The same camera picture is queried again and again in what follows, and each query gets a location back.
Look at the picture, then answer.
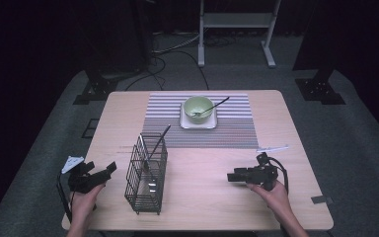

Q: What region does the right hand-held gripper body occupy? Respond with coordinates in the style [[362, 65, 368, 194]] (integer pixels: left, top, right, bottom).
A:
[[246, 144, 290, 193]]

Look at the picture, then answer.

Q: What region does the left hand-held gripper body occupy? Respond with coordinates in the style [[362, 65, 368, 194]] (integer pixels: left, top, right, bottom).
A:
[[60, 155, 113, 195]]

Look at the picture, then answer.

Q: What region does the black wire cutlery basket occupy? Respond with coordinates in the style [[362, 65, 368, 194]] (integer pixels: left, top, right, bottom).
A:
[[123, 131, 169, 216]]

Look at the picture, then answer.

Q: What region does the black-handled metal spoon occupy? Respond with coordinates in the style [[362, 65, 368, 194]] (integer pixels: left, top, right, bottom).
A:
[[191, 96, 231, 119]]

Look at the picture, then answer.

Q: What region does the light green bowl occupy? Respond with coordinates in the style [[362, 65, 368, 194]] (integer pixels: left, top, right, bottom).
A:
[[183, 95, 215, 125]]

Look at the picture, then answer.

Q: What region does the person's left hand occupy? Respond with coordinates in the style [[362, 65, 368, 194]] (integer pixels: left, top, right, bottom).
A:
[[69, 183, 107, 221]]

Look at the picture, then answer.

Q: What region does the person's right hand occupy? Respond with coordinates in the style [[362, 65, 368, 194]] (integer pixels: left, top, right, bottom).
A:
[[246, 179, 292, 218]]

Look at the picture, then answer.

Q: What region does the black tape floor marking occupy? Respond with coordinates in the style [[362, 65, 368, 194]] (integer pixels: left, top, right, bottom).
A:
[[81, 118, 101, 139]]

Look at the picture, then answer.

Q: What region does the striped grey placemat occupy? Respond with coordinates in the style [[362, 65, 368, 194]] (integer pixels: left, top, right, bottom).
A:
[[141, 93, 260, 150]]

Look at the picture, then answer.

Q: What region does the grey tape strip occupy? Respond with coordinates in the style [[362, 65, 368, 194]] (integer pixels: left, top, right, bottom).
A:
[[310, 195, 335, 205]]

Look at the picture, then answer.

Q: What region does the white square plate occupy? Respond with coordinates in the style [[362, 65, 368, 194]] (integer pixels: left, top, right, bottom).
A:
[[179, 102, 218, 130]]

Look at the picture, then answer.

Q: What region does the black stand base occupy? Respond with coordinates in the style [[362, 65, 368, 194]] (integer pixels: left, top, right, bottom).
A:
[[72, 67, 120, 106], [294, 67, 346, 106]]

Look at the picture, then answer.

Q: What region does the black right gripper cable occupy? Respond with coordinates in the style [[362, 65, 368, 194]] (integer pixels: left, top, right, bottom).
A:
[[266, 157, 290, 195]]

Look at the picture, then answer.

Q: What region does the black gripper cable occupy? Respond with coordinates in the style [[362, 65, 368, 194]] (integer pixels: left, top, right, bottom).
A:
[[56, 171, 75, 224], [266, 157, 290, 195]]

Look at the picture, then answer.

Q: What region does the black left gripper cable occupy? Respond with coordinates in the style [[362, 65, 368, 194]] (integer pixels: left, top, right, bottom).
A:
[[56, 171, 75, 224]]

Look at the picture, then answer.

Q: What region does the long black-handled utensil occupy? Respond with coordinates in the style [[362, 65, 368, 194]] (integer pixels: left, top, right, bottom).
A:
[[143, 123, 172, 173]]

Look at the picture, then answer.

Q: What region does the black floor cable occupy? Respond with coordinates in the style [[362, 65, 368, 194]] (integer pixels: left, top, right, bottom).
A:
[[123, 48, 210, 92]]

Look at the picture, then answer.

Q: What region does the grey floor cable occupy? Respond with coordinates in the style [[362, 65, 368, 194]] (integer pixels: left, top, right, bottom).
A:
[[151, 32, 201, 55]]

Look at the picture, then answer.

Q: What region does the white metal stand frame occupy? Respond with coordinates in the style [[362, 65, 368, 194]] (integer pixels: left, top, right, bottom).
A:
[[197, 0, 282, 69]]

